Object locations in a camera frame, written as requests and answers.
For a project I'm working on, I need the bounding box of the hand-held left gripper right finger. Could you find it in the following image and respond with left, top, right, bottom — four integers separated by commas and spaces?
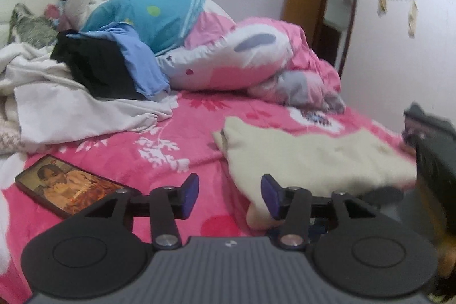
260, 174, 374, 250

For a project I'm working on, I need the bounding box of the black garment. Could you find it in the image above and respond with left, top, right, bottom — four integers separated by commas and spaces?
51, 30, 144, 101

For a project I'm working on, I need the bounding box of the brown wooden door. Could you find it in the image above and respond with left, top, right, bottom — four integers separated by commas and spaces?
282, 0, 361, 78

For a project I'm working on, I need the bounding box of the pink teal patterned quilt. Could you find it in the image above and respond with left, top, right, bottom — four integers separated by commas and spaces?
80, 0, 347, 113

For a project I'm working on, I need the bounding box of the cream fleece garment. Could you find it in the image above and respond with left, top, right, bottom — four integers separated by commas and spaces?
213, 116, 418, 230

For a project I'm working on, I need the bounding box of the light blue garment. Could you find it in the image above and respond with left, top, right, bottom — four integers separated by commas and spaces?
66, 22, 172, 99

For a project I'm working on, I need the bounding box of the person's right hand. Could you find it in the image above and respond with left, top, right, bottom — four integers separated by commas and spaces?
436, 236, 456, 279

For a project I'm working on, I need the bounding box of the black smartphone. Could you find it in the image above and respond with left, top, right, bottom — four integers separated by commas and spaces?
15, 154, 137, 220

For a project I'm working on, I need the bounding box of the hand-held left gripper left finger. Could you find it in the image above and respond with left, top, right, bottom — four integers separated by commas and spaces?
84, 173, 200, 251

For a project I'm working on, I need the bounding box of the white crumpled cloth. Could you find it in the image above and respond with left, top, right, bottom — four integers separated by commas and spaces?
0, 40, 179, 156

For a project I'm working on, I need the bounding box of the grey leaf patterned pillow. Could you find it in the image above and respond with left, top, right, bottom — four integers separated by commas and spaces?
7, 3, 60, 49

